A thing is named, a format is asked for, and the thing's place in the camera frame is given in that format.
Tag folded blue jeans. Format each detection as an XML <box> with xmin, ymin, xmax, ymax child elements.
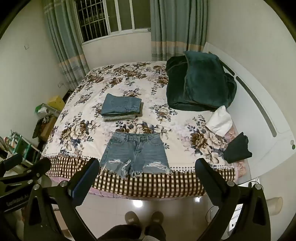
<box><xmin>100</xmin><ymin>93</ymin><xmax>142</xmax><ymax>117</ymax></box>

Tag folded grey pants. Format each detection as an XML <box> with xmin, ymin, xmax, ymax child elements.
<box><xmin>104</xmin><ymin>114</ymin><xmax>141</xmax><ymax>123</ymax></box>

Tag green striped curtain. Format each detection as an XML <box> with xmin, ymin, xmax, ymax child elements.
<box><xmin>150</xmin><ymin>0</ymin><xmax>209</xmax><ymax>62</ymax></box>
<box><xmin>43</xmin><ymin>0</ymin><xmax>90</xmax><ymax>91</ymax></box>

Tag beige roll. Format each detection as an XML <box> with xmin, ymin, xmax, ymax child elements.
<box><xmin>269</xmin><ymin>197</ymin><xmax>284</xmax><ymax>215</ymax></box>

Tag yellow box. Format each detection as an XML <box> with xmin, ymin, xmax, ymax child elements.
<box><xmin>47</xmin><ymin>95</ymin><xmax>65</xmax><ymax>112</ymax></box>

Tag bed with floral sheet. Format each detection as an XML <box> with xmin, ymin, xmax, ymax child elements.
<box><xmin>40</xmin><ymin>61</ymin><xmax>250</xmax><ymax>200</ymax></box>

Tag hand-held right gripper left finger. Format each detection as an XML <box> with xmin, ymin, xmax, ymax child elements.
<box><xmin>23</xmin><ymin>158</ymin><xmax>100</xmax><ymax>241</ymax></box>

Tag person's legs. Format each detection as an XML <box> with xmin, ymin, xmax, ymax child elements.
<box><xmin>97</xmin><ymin>223</ymin><xmax>167</xmax><ymax>241</ymax></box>

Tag grey slipper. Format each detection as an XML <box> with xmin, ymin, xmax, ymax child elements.
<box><xmin>125</xmin><ymin>211</ymin><xmax>140</xmax><ymax>227</ymax></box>
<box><xmin>150</xmin><ymin>211</ymin><xmax>164</xmax><ymax>226</ymax></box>

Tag ripped denim shorts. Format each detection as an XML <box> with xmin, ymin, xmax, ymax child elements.
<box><xmin>99</xmin><ymin>131</ymin><xmax>173</xmax><ymax>179</ymax></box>

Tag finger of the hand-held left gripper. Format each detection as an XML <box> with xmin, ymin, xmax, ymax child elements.
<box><xmin>0</xmin><ymin>158</ymin><xmax>52</xmax><ymax>186</ymax></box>
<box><xmin>0</xmin><ymin>153</ymin><xmax>23</xmax><ymax>173</ymax></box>

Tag barred window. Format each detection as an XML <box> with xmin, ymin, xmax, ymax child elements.
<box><xmin>73</xmin><ymin>0</ymin><xmax>152</xmax><ymax>45</ymax></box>

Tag dark folded cloth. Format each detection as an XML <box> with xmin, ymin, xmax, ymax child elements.
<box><xmin>223</xmin><ymin>132</ymin><xmax>253</xmax><ymax>164</ymax></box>

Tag white cloth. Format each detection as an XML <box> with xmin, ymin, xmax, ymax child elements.
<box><xmin>205</xmin><ymin>105</ymin><xmax>233</xmax><ymax>137</ymax></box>

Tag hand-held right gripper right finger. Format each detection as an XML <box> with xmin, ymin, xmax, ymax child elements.
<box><xmin>195</xmin><ymin>159</ymin><xmax>271</xmax><ymax>241</ymax></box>

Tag brown wooden stool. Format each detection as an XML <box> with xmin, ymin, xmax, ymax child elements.
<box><xmin>32</xmin><ymin>115</ymin><xmax>58</xmax><ymax>142</ymax></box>

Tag dark green blanket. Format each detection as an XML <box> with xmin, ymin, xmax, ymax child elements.
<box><xmin>166</xmin><ymin>56</ymin><xmax>238</xmax><ymax>111</ymax></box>

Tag white headboard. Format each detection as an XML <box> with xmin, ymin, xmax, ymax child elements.
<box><xmin>202</xmin><ymin>42</ymin><xmax>296</xmax><ymax>186</ymax></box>

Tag dark green pillow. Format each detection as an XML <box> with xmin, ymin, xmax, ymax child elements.
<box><xmin>183</xmin><ymin>51</ymin><xmax>228</xmax><ymax>105</ymax></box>

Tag green and white rack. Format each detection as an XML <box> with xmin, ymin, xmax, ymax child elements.
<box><xmin>0</xmin><ymin>130</ymin><xmax>42</xmax><ymax>168</ymax></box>

